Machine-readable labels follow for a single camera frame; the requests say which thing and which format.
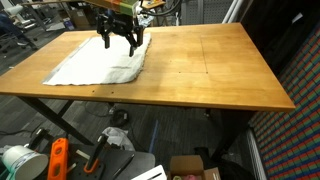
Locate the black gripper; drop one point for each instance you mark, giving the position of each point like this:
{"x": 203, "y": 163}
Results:
{"x": 120, "y": 24}

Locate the white woven towel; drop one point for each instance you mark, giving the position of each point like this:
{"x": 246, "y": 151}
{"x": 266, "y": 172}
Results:
{"x": 96, "y": 63}

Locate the round wooden stool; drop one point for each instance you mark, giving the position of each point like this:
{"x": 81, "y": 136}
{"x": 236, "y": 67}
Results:
{"x": 153, "y": 4}

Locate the brown cardboard box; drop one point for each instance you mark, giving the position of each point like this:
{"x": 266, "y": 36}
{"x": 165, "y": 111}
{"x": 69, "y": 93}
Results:
{"x": 78, "y": 18}

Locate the white crumpled cloth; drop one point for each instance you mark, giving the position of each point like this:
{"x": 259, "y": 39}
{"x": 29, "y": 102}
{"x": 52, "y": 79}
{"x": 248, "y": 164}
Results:
{"x": 116, "y": 136}

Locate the blue stick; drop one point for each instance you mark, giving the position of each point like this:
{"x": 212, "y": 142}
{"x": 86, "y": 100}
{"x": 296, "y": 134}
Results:
{"x": 153, "y": 136}

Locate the orange black bar clamp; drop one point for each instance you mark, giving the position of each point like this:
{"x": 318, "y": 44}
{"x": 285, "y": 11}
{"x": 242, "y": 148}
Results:
{"x": 96, "y": 151}

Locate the white pipes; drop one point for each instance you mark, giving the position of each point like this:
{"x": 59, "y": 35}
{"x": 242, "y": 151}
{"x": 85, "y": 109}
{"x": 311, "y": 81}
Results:
{"x": 233, "y": 10}

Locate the dark grey side table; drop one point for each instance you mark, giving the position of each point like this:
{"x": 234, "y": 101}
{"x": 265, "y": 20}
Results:
{"x": 133, "y": 161}

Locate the black pen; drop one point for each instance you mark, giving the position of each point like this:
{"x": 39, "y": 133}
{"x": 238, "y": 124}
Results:
{"x": 121, "y": 166}

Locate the white paper sheet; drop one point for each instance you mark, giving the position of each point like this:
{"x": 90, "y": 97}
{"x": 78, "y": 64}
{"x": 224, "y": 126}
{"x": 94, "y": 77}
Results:
{"x": 150, "y": 173}

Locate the open cardboard box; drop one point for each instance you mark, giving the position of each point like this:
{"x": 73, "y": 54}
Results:
{"x": 185, "y": 163}

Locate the white paper cup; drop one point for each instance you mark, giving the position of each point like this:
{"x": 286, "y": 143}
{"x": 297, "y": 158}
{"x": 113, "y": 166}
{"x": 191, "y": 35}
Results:
{"x": 23, "y": 163}

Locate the white ribbed strip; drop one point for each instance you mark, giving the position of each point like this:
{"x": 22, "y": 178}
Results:
{"x": 255, "y": 156}

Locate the multicoloured patterned partition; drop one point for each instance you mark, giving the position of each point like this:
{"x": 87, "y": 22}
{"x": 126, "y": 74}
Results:
{"x": 293, "y": 133}

